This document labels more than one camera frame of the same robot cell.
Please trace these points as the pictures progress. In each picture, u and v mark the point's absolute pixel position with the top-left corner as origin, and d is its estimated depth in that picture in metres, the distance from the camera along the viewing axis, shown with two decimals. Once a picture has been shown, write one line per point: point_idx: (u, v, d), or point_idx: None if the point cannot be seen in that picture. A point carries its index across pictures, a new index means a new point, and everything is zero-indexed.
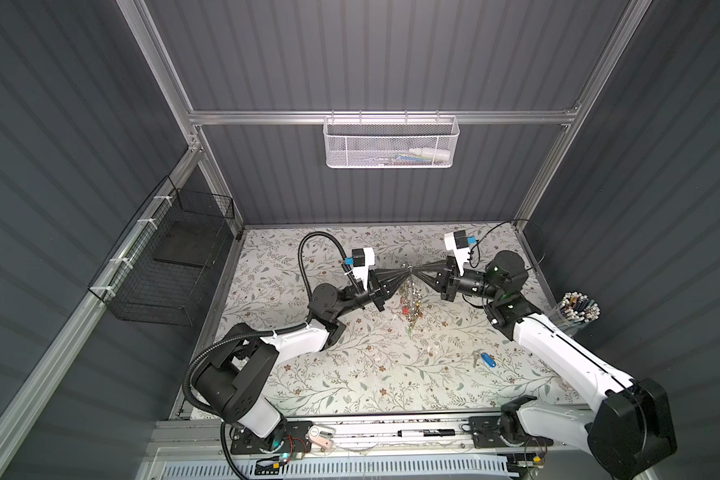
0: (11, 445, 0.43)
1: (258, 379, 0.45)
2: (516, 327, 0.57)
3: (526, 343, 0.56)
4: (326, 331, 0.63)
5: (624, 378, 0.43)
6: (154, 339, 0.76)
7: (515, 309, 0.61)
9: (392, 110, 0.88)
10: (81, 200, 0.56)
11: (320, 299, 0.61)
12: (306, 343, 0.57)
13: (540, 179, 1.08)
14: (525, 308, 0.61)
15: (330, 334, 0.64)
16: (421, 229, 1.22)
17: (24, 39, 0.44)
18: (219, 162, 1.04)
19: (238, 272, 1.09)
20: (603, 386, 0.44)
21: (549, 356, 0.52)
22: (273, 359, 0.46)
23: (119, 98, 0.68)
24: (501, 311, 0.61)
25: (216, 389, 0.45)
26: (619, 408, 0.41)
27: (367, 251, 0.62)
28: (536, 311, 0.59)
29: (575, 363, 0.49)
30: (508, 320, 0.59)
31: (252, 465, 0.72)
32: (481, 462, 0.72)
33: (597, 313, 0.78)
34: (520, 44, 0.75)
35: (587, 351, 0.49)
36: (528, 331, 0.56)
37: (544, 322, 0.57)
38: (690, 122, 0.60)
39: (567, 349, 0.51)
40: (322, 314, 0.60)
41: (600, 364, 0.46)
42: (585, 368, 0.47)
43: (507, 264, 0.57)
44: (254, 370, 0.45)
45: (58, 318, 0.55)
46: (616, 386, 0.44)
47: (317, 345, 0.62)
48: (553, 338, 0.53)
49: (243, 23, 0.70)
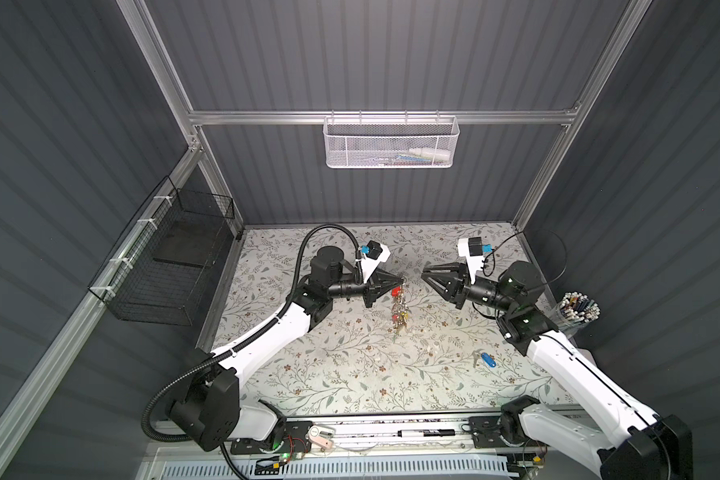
0: (10, 446, 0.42)
1: (226, 403, 0.41)
2: (532, 344, 0.54)
3: (541, 361, 0.54)
4: (305, 317, 0.56)
5: (647, 413, 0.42)
6: (153, 339, 0.77)
7: (530, 324, 0.57)
9: (392, 110, 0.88)
10: (80, 200, 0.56)
11: (325, 256, 0.60)
12: (283, 340, 0.52)
13: (541, 179, 1.08)
14: (542, 323, 0.57)
15: (318, 310, 0.58)
16: (421, 229, 1.22)
17: (23, 38, 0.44)
18: (219, 161, 1.04)
19: (237, 272, 1.09)
20: (626, 421, 0.42)
21: (567, 380, 0.50)
22: (235, 385, 0.41)
23: (119, 99, 0.67)
24: (515, 325, 0.58)
25: (192, 420, 0.43)
26: (641, 447, 0.39)
27: (384, 247, 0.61)
28: (552, 329, 0.56)
29: (595, 392, 0.46)
30: (522, 335, 0.56)
31: (252, 465, 0.72)
32: (482, 462, 0.72)
33: (597, 313, 0.78)
34: (521, 44, 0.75)
35: (609, 379, 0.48)
36: (545, 350, 0.53)
37: (561, 342, 0.54)
38: (691, 120, 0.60)
39: (586, 376, 0.48)
40: (324, 271, 0.57)
41: (622, 396, 0.45)
42: (606, 399, 0.45)
43: (522, 276, 0.54)
44: (217, 401, 0.41)
45: (58, 318, 0.55)
46: (639, 422, 0.42)
47: (301, 329, 0.56)
48: (572, 361, 0.50)
49: (243, 22, 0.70)
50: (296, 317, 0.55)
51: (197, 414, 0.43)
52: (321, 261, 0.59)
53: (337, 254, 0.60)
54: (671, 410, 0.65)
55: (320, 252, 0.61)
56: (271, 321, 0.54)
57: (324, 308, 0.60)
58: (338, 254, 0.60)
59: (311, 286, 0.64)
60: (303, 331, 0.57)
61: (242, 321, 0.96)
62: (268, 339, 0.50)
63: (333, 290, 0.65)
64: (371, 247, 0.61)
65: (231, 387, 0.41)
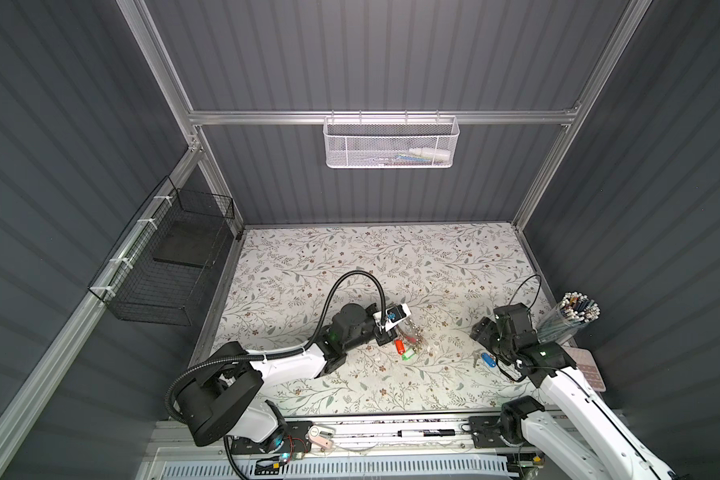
0: (11, 446, 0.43)
1: (238, 406, 0.43)
2: (548, 379, 0.53)
3: (553, 397, 0.54)
4: (321, 362, 0.59)
5: (662, 469, 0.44)
6: (154, 339, 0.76)
7: (547, 357, 0.56)
9: (392, 110, 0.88)
10: (81, 200, 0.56)
11: (349, 315, 0.63)
12: (300, 370, 0.55)
13: (541, 179, 1.08)
14: (559, 357, 0.56)
15: (327, 362, 0.61)
16: (420, 229, 1.22)
17: (23, 39, 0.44)
18: (219, 161, 1.04)
19: (237, 272, 1.09)
20: (640, 475, 0.42)
21: (579, 419, 0.49)
22: (259, 385, 0.44)
23: (120, 99, 0.68)
24: (530, 357, 0.57)
25: (195, 410, 0.43)
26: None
27: (407, 311, 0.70)
28: (571, 365, 0.55)
29: (610, 439, 0.45)
30: (537, 365, 0.55)
31: (252, 465, 0.72)
32: (481, 462, 0.72)
33: (597, 313, 0.78)
34: (520, 45, 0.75)
35: (623, 427, 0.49)
36: (562, 388, 0.52)
37: (578, 380, 0.52)
38: (691, 120, 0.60)
39: (602, 421, 0.47)
40: (343, 330, 0.61)
41: (636, 446, 0.44)
42: (621, 449, 0.44)
43: (505, 308, 0.66)
44: (236, 396, 0.43)
45: (58, 318, 0.55)
46: (653, 478, 0.41)
47: (312, 372, 0.59)
48: (587, 403, 0.49)
49: (243, 22, 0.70)
50: (316, 356, 0.60)
51: (202, 406, 0.44)
52: (344, 320, 0.62)
53: (360, 316, 0.63)
54: (670, 410, 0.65)
55: (345, 310, 0.64)
56: (297, 350, 0.58)
57: (335, 361, 0.63)
58: (360, 314, 0.64)
59: (330, 338, 0.68)
60: (312, 374, 0.59)
61: (242, 321, 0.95)
62: (291, 363, 0.54)
63: (351, 343, 0.67)
64: (396, 311, 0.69)
65: (250, 391, 0.43)
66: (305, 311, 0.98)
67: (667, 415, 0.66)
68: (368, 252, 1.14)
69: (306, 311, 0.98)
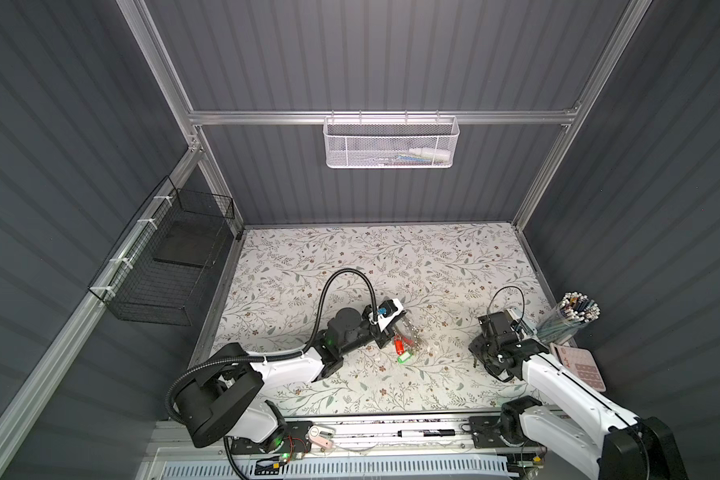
0: (11, 445, 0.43)
1: (238, 406, 0.43)
2: (525, 364, 0.59)
3: (534, 381, 0.58)
4: (318, 365, 0.60)
5: (629, 416, 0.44)
6: (153, 339, 0.77)
7: (523, 348, 0.64)
9: (392, 110, 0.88)
10: (80, 200, 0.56)
11: (343, 321, 0.63)
12: (298, 373, 0.55)
13: (540, 179, 1.08)
14: (533, 347, 0.63)
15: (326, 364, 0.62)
16: (420, 229, 1.22)
17: (24, 39, 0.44)
18: (219, 161, 1.04)
19: (237, 272, 1.09)
20: (608, 422, 0.45)
21: (557, 394, 0.53)
22: (259, 386, 0.44)
23: (120, 99, 0.68)
24: (509, 350, 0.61)
25: (196, 411, 0.43)
26: (622, 444, 0.42)
27: (398, 306, 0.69)
28: (544, 351, 0.62)
29: (581, 400, 0.50)
30: (516, 359, 0.62)
31: (252, 465, 0.72)
32: (481, 462, 0.72)
33: (597, 313, 0.78)
34: (520, 44, 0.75)
35: (595, 391, 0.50)
36: (536, 368, 0.58)
37: (550, 360, 0.59)
38: (690, 120, 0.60)
39: (576, 389, 0.52)
40: (338, 335, 0.61)
41: (606, 402, 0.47)
42: (590, 405, 0.48)
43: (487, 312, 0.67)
44: (236, 397, 0.43)
45: (58, 318, 0.55)
46: (620, 422, 0.45)
47: (311, 374, 0.59)
48: (559, 376, 0.55)
49: (243, 23, 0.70)
50: (314, 361, 0.60)
51: (202, 407, 0.44)
52: (339, 325, 0.62)
53: (354, 321, 0.63)
54: (671, 410, 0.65)
55: (341, 315, 0.64)
56: (297, 353, 0.59)
57: (331, 366, 0.63)
58: (355, 320, 0.63)
59: (326, 342, 0.69)
60: (308, 378, 0.59)
61: (242, 321, 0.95)
62: (290, 366, 0.54)
63: (348, 347, 0.67)
64: (387, 306, 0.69)
65: (250, 392, 0.43)
66: (305, 311, 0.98)
67: (667, 416, 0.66)
68: (368, 252, 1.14)
69: (306, 311, 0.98)
